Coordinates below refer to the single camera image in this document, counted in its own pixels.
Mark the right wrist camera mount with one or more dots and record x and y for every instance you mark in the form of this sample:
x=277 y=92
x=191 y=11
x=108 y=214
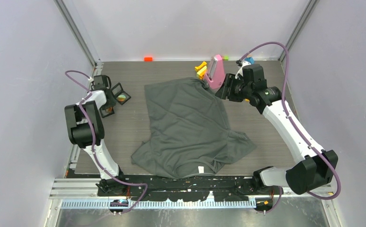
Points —
x=239 y=73

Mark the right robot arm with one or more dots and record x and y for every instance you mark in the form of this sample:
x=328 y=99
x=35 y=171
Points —
x=314 y=166

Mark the black brooch box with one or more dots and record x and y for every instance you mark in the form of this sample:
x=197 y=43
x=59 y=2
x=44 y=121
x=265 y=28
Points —
x=106 y=111
x=120 y=95

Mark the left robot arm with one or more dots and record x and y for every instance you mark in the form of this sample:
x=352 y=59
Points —
x=86 y=129

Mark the pink metronome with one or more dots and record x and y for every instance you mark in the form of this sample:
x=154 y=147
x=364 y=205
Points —
x=214 y=74

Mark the red block by wall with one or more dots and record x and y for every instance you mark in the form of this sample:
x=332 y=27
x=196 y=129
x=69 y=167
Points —
x=148 y=58

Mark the black brooch box near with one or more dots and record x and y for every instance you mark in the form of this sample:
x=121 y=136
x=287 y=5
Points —
x=106 y=111

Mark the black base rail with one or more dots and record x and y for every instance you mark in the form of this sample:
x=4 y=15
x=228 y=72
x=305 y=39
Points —
x=150 y=192

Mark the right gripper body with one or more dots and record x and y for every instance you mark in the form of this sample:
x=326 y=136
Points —
x=244 y=89

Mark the grey t-shirt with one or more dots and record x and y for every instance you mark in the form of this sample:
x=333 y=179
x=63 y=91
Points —
x=190 y=133

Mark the blue triangular block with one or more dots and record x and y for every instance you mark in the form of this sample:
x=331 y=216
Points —
x=248 y=61

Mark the black brooch box far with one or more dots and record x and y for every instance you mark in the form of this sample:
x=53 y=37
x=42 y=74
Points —
x=120 y=95

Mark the yellow curved blocks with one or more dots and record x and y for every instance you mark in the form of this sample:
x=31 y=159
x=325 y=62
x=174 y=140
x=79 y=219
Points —
x=201 y=70

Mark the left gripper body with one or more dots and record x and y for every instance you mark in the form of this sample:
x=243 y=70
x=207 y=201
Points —
x=111 y=102

